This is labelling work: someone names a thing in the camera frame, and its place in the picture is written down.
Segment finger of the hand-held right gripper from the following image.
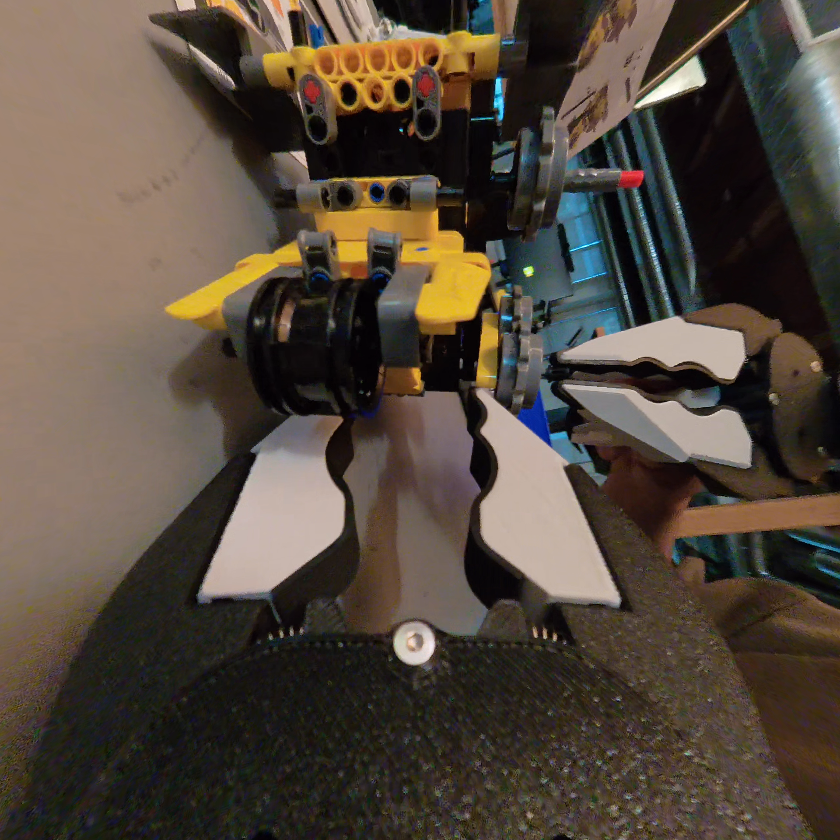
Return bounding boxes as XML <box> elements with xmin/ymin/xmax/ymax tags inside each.
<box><xmin>554</xmin><ymin>315</ymin><xmax>750</xmax><ymax>385</ymax></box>
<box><xmin>559</xmin><ymin>382</ymin><xmax>756</xmax><ymax>470</ymax></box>

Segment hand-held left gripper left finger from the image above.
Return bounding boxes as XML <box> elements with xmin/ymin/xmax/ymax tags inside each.
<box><xmin>197</xmin><ymin>416</ymin><xmax>362</xmax><ymax>630</ymax></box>

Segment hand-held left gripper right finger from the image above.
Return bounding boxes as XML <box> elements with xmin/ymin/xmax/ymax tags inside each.
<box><xmin>465</xmin><ymin>388</ymin><xmax>623</xmax><ymax>632</ymax></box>

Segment grey toy wheel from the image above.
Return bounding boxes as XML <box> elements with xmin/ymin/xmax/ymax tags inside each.
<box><xmin>493</xmin><ymin>331</ymin><xmax>546</xmax><ymax>416</ymax></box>

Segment yellow toy vehicle model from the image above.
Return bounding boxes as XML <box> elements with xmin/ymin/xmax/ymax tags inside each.
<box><xmin>147</xmin><ymin>10</ymin><xmax>647</xmax><ymax>421</ymax></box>

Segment person's right hand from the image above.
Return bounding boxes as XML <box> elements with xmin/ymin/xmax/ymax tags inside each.
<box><xmin>594</xmin><ymin>446</ymin><xmax>703</xmax><ymax>560</ymax></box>

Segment blue plastic bin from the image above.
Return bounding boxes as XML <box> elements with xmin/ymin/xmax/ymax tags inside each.
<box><xmin>517</xmin><ymin>394</ymin><xmax>553</xmax><ymax>455</ymax></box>

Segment long wooden beam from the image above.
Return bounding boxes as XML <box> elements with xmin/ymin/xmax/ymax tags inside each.
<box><xmin>676</xmin><ymin>495</ymin><xmax>840</xmax><ymax>538</ymax></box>

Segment dark monitor green sticker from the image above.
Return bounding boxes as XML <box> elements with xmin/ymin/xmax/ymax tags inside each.
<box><xmin>505</xmin><ymin>233</ymin><xmax>573</xmax><ymax>299</ymax></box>

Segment open instruction booklet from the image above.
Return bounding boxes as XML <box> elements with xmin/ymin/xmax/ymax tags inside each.
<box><xmin>561</xmin><ymin>0</ymin><xmax>677</xmax><ymax>158</ymax></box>

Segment yellow grey sticker sheet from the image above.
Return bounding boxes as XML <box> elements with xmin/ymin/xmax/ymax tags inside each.
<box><xmin>174</xmin><ymin>0</ymin><xmax>309</xmax><ymax>50</ymax></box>

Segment silver ventilation duct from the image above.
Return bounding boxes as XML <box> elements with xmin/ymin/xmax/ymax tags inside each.
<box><xmin>728</xmin><ymin>0</ymin><xmax>840</xmax><ymax>316</ymax></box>

